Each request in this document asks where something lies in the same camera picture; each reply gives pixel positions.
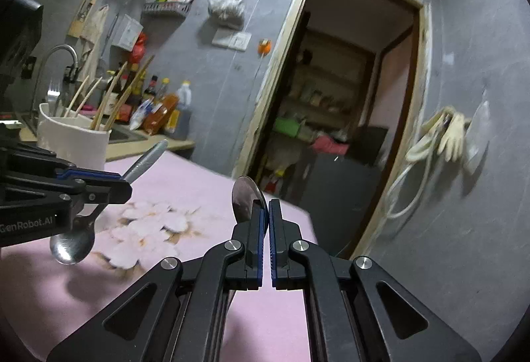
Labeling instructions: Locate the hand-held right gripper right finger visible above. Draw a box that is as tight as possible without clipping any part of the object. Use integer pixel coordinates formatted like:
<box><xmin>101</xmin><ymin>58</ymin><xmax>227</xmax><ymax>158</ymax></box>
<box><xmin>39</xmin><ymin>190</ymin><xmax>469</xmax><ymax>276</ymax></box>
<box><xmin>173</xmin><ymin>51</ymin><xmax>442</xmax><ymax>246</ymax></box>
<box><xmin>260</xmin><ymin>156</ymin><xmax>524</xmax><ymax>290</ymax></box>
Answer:
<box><xmin>268</xmin><ymin>199</ymin><xmax>483</xmax><ymax>362</ymax></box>

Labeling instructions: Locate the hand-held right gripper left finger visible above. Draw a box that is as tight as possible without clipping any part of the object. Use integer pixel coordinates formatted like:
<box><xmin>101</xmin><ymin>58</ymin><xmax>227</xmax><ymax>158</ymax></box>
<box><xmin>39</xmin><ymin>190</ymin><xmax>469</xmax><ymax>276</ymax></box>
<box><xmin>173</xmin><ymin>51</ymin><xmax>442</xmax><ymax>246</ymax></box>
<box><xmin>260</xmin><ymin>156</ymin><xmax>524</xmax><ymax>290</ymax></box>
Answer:
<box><xmin>45</xmin><ymin>200</ymin><xmax>266</xmax><ymax>362</ymax></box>

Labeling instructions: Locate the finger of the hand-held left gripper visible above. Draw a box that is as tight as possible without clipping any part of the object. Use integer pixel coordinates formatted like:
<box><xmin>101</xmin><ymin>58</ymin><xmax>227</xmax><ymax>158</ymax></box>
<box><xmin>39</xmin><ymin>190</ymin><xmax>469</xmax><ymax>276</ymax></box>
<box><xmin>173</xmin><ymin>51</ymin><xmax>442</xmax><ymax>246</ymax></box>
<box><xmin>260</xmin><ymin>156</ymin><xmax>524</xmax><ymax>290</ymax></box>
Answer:
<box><xmin>0</xmin><ymin>136</ymin><xmax>125</xmax><ymax>181</ymax></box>
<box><xmin>0</xmin><ymin>178</ymin><xmax>133</xmax><ymax>208</ymax></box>

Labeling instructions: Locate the white utensil holder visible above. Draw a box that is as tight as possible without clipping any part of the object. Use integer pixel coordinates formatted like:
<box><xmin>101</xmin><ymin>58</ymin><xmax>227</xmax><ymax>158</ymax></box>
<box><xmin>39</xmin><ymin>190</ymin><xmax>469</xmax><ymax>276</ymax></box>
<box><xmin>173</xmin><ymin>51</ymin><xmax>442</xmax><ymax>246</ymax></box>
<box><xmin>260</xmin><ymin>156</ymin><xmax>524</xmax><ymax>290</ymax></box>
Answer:
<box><xmin>37</xmin><ymin>102</ymin><xmax>112</xmax><ymax>173</ymax></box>

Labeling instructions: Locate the metal spoon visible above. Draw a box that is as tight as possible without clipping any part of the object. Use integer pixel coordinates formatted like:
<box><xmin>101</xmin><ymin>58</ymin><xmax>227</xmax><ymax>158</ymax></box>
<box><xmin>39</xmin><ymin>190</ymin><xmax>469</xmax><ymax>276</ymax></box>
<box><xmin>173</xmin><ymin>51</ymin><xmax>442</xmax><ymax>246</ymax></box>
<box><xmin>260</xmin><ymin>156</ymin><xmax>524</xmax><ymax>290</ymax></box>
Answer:
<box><xmin>50</xmin><ymin>139</ymin><xmax>168</xmax><ymax>265</ymax></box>
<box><xmin>232</xmin><ymin>177</ymin><xmax>266</xmax><ymax>223</ymax></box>

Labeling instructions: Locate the wooden chopstick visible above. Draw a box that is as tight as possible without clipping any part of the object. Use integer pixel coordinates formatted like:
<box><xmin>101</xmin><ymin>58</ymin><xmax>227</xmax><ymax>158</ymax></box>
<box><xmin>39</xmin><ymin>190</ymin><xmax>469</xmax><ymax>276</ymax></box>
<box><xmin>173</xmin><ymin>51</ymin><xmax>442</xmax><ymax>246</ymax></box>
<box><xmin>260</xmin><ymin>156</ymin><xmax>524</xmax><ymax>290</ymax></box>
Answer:
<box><xmin>74</xmin><ymin>77</ymin><xmax>103</xmax><ymax>114</ymax></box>
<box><xmin>62</xmin><ymin>76</ymin><xmax>89</xmax><ymax>118</ymax></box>
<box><xmin>103</xmin><ymin>55</ymin><xmax>155</xmax><ymax>131</ymax></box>
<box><xmin>90</xmin><ymin>62</ymin><xmax>128</xmax><ymax>130</ymax></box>

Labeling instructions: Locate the pink floral tablecloth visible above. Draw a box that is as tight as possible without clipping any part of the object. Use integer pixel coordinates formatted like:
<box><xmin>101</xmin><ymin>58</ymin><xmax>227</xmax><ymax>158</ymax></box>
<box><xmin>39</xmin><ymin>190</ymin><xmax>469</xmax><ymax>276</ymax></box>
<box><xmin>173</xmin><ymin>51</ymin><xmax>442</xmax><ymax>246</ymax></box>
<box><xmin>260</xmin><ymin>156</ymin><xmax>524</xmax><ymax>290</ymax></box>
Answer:
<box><xmin>0</xmin><ymin>147</ymin><xmax>317</xmax><ymax>362</ymax></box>

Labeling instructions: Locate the wooden countertop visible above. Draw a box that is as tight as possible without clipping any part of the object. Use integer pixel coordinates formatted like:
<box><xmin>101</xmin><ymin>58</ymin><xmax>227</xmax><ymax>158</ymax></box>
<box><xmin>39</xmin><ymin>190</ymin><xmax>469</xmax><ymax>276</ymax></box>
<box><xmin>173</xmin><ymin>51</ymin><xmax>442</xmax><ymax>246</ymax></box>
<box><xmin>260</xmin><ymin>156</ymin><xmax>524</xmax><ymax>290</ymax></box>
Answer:
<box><xmin>105</xmin><ymin>137</ymin><xmax>195</xmax><ymax>162</ymax></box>

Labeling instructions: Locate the dark grey cabinet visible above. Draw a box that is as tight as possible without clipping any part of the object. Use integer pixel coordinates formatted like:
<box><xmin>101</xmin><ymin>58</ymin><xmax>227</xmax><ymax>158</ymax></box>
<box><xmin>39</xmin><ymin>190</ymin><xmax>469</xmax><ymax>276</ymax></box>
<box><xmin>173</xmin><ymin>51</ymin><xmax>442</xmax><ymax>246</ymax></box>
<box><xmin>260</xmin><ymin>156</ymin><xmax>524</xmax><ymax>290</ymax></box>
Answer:
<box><xmin>290</xmin><ymin>151</ymin><xmax>382</xmax><ymax>259</ymax></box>

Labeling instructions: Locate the blue white packet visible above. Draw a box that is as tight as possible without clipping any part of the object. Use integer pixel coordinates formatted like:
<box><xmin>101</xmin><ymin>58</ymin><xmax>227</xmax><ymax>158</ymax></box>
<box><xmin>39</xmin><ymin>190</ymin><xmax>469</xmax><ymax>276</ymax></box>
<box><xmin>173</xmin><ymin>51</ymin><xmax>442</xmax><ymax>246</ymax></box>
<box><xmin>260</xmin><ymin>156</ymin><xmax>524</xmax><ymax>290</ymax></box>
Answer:
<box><xmin>129</xmin><ymin>99</ymin><xmax>154</xmax><ymax>131</ymax></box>

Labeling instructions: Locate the orange bottle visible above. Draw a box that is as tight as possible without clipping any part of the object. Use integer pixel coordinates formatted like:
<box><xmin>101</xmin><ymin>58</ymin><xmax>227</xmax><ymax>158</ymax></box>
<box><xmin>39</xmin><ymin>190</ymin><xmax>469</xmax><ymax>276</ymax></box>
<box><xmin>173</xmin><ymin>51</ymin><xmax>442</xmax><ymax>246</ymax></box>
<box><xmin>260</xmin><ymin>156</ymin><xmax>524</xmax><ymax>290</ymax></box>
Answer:
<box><xmin>145</xmin><ymin>93</ymin><xmax>181</xmax><ymax>135</ymax></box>

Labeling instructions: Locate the red cloth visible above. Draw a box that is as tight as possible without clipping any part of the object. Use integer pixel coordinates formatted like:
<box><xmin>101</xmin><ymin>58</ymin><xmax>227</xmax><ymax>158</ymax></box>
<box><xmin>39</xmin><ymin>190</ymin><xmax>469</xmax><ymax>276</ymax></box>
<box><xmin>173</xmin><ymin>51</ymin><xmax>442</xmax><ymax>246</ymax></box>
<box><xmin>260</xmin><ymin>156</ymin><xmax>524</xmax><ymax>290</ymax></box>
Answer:
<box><xmin>310</xmin><ymin>136</ymin><xmax>352</xmax><ymax>156</ymax></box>

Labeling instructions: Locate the dark sauce bottle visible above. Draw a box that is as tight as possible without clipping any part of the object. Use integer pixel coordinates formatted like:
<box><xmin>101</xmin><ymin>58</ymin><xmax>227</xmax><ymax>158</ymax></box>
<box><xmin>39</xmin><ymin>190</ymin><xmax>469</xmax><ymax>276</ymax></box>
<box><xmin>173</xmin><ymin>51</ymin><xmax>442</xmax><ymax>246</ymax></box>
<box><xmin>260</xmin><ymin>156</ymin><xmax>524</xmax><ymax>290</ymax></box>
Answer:
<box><xmin>143</xmin><ymin>75</ymin><xmax>160</xmax><ymax>104</ymax></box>
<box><xmin>124</xmin><ymin>66</ymin><xmax>141</xmax><ymax>106</ymax></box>

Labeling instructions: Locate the green container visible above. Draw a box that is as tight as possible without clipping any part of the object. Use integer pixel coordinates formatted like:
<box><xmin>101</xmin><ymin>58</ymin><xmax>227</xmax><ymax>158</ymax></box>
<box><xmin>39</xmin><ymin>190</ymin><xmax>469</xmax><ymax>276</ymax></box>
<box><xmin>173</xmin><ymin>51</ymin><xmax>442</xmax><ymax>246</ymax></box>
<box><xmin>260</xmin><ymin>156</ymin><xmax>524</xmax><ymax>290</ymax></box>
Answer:
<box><xmin>273</xmin><ymin>117</ymin><xmax>301</xmax><ymax>139</ymax></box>

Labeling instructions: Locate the metal faucet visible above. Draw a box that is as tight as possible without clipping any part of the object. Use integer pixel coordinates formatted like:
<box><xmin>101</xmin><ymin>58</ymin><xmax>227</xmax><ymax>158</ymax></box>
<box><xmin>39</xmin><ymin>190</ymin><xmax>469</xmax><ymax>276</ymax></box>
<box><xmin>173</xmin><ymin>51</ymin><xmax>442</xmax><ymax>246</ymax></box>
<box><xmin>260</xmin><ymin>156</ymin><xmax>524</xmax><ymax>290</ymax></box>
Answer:
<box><xmin>33</xmin><ymin>44</ymin><xmax>79</xmax><ymax>110</ymax></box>

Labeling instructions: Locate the clear plastic oil bottle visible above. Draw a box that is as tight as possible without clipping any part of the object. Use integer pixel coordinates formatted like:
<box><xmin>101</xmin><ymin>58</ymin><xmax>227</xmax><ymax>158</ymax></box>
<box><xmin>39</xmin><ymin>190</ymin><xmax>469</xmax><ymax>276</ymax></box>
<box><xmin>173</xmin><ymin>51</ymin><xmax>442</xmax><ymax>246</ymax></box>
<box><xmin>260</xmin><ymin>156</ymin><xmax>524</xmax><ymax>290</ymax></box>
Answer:
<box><xmin>175</xmin><ymin>80</ymin><xmax>193</xmax><ymax>112</ymax></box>

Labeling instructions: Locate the red hanging bag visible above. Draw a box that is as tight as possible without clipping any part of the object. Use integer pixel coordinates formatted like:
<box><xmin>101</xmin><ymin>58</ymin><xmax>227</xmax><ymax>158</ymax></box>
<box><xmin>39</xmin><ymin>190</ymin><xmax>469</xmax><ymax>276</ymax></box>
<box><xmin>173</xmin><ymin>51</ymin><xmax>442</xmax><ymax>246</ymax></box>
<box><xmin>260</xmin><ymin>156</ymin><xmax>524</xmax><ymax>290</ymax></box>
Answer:
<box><xmin>130</xmin><ymin>33</ymin><xmax>148</xmax><ymax>65</ymax></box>

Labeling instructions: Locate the wooden cutting board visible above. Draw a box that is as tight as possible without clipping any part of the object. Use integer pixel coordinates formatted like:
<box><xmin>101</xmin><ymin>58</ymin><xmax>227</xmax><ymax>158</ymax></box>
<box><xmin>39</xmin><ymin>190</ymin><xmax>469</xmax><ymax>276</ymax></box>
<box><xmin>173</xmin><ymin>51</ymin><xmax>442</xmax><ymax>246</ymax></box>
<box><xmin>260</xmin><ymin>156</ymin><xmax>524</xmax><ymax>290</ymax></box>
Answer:
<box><xmin>67</xmin><ymin>0</ymin><xmax>104</xmax><ymax>37</ymax></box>

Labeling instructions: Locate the cream rubber glove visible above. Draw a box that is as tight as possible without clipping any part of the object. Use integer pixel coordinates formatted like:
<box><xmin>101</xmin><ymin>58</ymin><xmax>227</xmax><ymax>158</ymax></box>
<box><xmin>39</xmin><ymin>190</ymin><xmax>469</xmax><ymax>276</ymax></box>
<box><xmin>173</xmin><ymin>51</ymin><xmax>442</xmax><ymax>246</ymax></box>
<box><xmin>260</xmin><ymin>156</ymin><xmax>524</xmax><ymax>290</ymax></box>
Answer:
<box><xmin>439</xmin><ymin>113</ymin><xmax>470</xmax><ymax>162</ymax></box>
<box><xmin>420</xmin><ymin>107</ymin><xmax>452</xmax><ymax>139</ymax></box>

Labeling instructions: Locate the white hanging plastic bag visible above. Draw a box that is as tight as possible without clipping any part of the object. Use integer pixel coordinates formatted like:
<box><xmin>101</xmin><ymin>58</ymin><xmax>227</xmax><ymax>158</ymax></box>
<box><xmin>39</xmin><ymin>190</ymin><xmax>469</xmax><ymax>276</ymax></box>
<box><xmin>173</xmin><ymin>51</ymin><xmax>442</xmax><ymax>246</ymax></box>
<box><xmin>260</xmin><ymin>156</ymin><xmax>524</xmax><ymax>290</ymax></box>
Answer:
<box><xmin>207</xmin><ymin>0</ymin><xmax>253</xmax><ymax>30</ymax></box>

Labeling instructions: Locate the clear plastic bag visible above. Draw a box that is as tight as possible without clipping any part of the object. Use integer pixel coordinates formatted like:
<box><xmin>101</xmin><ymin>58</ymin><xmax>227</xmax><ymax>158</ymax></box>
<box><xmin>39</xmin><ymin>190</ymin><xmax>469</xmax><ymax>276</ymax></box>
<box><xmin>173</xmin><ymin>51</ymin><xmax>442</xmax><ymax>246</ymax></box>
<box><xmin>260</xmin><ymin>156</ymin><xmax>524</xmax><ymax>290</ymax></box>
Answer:
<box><xmin>464</xmin><ymin>99</ymin><xmax>491</xmax><ymax>174</ymax></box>

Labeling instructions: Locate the white hose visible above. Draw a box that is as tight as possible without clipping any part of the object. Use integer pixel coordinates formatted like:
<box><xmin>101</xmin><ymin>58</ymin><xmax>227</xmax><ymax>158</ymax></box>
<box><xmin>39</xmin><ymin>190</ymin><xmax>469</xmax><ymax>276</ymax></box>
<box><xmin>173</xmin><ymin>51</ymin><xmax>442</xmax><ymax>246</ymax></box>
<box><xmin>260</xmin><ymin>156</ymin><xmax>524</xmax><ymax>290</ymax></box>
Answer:
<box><xmin>387</xmin><ymin>107</ymin><xmax>452</xmax><ymax>220</ymax></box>

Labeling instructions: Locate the wooden door frame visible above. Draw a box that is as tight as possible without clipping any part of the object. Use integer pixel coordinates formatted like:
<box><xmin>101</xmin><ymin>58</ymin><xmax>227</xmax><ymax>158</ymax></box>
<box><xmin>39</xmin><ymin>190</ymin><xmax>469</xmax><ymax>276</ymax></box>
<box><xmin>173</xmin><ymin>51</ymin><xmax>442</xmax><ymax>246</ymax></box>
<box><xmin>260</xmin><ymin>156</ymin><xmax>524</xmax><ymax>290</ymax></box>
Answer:
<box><xmin>234</xmin><ymin>0</ymin><xmax>433</xmax><ymax>259</ymax></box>

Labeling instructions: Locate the grey wire shelf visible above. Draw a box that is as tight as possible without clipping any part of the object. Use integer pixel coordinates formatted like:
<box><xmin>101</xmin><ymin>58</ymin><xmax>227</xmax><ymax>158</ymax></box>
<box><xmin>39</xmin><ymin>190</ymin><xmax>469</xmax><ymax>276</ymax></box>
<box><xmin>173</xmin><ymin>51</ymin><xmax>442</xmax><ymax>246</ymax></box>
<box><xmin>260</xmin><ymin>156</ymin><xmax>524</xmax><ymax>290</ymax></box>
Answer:
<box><xmin>141</xmin><ymin>1</ymin><xmax>195</xmax><ymax>18</ymax></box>

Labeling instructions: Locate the white wall switch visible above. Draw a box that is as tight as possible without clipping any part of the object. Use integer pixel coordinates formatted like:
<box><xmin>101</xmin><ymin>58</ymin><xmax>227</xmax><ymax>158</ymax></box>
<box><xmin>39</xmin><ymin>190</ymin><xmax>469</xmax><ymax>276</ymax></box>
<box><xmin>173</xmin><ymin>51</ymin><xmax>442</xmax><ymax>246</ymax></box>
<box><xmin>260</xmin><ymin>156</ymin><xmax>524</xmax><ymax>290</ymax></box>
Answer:
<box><xmin>212</xmin><ymin>28</ymin><xmax>252</xmax><ymax>52</ymax></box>

